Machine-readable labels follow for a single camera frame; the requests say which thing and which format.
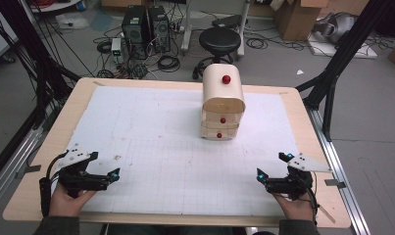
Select white flat board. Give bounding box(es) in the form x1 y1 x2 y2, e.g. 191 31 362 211
307 33 379 60

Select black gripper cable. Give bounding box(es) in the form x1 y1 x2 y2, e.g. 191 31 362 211
38 151 70 218
296 174 320 226

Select thin wooden stick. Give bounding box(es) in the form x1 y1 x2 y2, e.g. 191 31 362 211
317 205 337 225

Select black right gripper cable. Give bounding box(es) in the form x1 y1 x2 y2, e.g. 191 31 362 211
296 174 320 226

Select open cardboard box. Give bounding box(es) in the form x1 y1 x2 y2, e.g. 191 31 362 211
275 0 330 42

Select grey tape piece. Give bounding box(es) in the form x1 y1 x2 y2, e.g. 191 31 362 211
323 178 347 190
15 164 42 179

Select white table legs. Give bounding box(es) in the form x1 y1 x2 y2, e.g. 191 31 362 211
180 0 252 61

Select white grid mat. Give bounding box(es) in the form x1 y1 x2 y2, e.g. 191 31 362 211
55 85 301 218

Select flat black device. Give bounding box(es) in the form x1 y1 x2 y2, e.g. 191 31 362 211
211 14 249 29

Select person's left hand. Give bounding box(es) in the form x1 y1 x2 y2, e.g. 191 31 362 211
48 184 97 218

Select grey silver device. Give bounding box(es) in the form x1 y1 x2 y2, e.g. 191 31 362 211
312 12 359 45

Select black metal frame with cables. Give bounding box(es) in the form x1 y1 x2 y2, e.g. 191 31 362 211
0 0 82 130

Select black round stool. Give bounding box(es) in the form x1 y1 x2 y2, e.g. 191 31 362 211
191 26 243 81

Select cream drawer cabinet red knobs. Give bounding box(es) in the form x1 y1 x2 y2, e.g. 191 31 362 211
199 63 247 142

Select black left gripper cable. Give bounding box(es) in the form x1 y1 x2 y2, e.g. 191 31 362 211
38 151 70 218

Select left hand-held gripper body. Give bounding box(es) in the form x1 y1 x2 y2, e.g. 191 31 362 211
56 143 109 200

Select coiled black floor cable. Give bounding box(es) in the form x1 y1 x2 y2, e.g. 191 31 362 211
245 36 270 51

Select small white green box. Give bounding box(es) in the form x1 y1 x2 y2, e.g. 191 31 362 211
110 36 123 64

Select black computer tower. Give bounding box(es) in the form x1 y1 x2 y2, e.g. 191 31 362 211
147 5 172 54
121 4 151 47

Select aluminium rail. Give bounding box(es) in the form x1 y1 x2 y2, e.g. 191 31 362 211
305 106 371 235
0 128 44 214

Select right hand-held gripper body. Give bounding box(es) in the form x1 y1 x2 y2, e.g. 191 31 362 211
265 153 332 201

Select person's right hand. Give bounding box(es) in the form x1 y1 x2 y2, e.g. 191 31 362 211
271 192 315 223

